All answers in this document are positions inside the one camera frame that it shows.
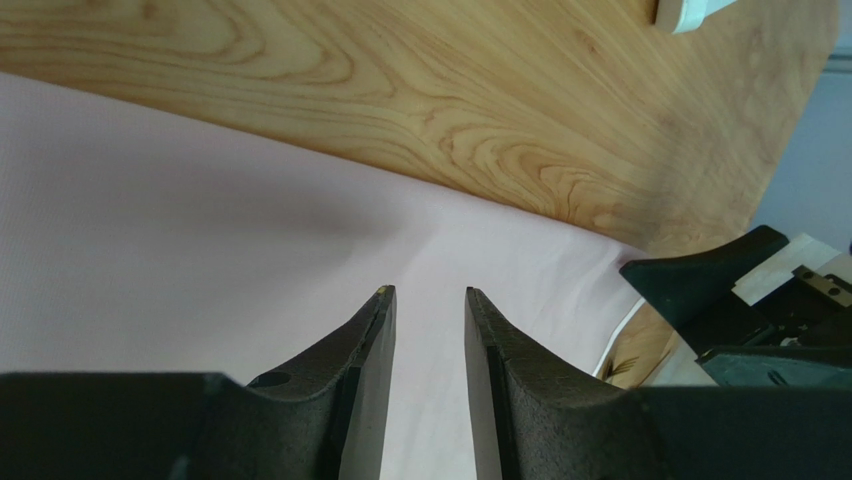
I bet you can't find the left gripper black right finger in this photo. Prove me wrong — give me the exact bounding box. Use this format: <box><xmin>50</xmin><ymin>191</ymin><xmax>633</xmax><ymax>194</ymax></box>
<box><xmin>465</xmin><ymin>287</ymin><xmax>851</xmax><ymax>479</ymax></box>

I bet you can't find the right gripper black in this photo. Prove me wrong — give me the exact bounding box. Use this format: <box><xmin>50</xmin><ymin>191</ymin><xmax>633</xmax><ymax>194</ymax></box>
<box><xmin>620</xmin><ymin>226</ymin><xmax>851</xmax><ymax>388</ymax></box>

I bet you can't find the pink cloth napkin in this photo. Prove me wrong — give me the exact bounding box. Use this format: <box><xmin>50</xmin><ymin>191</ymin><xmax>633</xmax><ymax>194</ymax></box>
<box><xmin>1</xmin><ymin>74</ymin><xmax>641</xmax><ymax>479</ymax></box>

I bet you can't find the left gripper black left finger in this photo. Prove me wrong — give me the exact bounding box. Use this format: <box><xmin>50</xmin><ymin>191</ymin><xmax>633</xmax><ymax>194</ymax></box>
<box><xmin>1</xmin><ymin>286</ymin><xmax>396</xmax><ymax>479</ymax></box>

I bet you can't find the white clothes rack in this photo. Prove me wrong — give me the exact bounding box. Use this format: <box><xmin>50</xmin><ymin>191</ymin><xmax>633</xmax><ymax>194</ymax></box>
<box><xmin>654</xmin><ymin>0</ymin><xmax>736</xmax><ymax>34</ymax></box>

